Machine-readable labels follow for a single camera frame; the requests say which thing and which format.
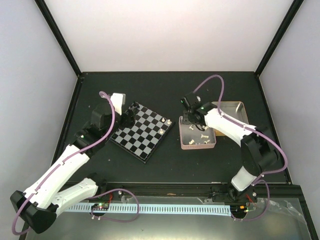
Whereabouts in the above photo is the yellow tin lid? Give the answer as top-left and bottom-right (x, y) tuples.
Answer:
(209, 101), (249, 137)

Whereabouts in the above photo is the black left frame post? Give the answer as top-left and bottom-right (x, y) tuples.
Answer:
(34, 0), (82, 77)

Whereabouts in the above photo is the small circuit board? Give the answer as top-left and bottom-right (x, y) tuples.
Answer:
(91, 203), (110, 211)

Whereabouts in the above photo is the black frame post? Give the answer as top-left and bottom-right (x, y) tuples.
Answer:
(34, 0), (82, 77)
(254, 0), (304, 77)

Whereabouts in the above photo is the black white chessboard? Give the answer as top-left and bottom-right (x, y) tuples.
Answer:
(110, 102), (175, 164)

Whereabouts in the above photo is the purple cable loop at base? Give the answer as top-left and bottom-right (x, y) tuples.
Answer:
(90, 187), (140, 223)

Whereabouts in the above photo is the pink tin box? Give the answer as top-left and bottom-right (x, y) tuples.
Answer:
(178, 116), (217, 150)

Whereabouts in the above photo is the light blue slotted cable duct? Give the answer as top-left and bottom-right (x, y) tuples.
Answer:
(66, 202), (232, 217)

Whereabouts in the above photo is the black right frame post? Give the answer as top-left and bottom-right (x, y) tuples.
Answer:
(254, 0), (304, 77)

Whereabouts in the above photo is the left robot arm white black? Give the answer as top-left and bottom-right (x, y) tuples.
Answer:
(10, 102), (139, 234)

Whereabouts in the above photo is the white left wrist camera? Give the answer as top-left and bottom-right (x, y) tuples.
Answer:
(110, 92), (126, 116)

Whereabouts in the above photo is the black mounting rail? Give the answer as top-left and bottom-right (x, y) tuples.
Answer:
(97, 182), (240, 200)

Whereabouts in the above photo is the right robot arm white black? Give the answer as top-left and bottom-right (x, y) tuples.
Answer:
(180, 92), (284, 202)

